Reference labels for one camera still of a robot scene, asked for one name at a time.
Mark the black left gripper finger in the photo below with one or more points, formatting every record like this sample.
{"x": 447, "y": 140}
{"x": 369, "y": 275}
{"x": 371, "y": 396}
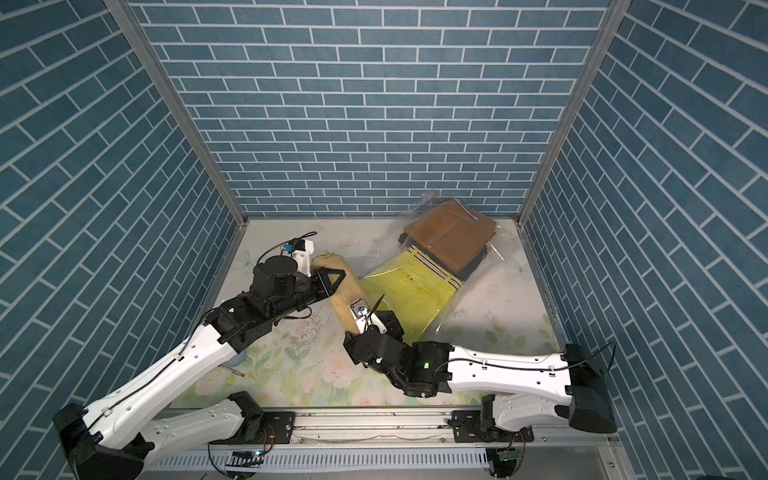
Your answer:
{"x": 330, "y": 274}
{"x": 322, "y": 290}

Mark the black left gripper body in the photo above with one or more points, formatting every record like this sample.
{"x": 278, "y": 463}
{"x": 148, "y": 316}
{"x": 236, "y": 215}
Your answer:
{"x": 306, "y": 289}

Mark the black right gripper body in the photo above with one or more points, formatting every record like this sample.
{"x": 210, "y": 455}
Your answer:
{"x": 354, "y": 348}

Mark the neon yellow garment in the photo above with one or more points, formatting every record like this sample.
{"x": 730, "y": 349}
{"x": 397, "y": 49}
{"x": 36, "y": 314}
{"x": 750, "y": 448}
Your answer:
{"x": 415, "y": 288}

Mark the clear plastic vacuum bag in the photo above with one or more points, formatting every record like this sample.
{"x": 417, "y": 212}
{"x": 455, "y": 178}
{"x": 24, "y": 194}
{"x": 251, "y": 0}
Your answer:
{"x": 498, "y": 305}

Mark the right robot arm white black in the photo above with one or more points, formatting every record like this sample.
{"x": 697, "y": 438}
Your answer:
{"x": 519, "y": 390}

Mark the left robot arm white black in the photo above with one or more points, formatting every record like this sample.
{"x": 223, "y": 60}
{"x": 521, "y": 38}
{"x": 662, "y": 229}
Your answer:
{"x": 117, "y": 437}

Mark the brown folded garment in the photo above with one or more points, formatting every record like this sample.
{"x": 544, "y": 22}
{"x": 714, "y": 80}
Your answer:
{"x": 455, "y": 234}

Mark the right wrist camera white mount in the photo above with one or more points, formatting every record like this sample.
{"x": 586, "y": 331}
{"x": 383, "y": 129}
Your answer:
{"x": 364, "y": 317}

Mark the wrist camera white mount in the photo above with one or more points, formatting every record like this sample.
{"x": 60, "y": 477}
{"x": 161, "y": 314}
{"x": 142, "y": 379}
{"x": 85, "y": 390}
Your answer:
{"x": 299, "y": 249}
{"x": 364, "y": 317}

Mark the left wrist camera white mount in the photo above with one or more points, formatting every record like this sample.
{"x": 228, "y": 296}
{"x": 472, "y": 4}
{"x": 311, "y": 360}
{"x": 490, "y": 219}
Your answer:
{"x": 299, "y": 249}

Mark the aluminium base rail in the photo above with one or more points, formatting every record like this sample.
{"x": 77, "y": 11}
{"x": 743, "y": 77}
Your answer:
{"x": 335, "y": 440}

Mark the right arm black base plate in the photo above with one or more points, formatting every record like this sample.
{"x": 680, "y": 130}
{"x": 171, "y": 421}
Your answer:
{"x": 469, "y": 427}

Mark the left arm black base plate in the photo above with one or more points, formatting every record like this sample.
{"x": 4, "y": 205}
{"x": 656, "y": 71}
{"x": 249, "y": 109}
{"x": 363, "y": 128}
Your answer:
{"x": 269, "y": 428}

